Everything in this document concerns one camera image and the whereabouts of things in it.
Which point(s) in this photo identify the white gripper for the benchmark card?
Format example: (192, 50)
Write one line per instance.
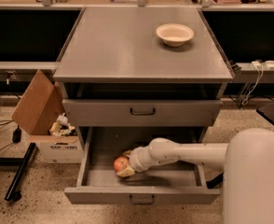
(138, 160)

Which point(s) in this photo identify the red apple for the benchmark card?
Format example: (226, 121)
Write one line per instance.
(121, 163)

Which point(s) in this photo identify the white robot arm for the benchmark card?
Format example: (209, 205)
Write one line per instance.
(247, 162)

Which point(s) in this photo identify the open grey lower drawer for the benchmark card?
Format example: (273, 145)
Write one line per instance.
(97, 182)

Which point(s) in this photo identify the closed grey upper drawer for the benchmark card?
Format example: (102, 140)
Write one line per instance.
(141, 113)

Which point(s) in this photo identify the grey drawer cabinet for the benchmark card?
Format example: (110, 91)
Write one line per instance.
(115, 54)

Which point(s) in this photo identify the black table leg right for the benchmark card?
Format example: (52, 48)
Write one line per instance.
(215, 181)

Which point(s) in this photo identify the black table leg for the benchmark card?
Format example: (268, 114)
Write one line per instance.
(215, 181)
(13, 192)

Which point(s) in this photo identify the cardboard box with items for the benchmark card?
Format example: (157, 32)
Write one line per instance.
(37, 112)

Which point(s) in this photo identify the black power adapter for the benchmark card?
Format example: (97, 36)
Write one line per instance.
(16, 136)

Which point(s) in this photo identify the black table leg left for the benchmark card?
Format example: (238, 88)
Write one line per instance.
(13, 192)

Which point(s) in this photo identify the white paper bowl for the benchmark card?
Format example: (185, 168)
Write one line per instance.
(174, 35)

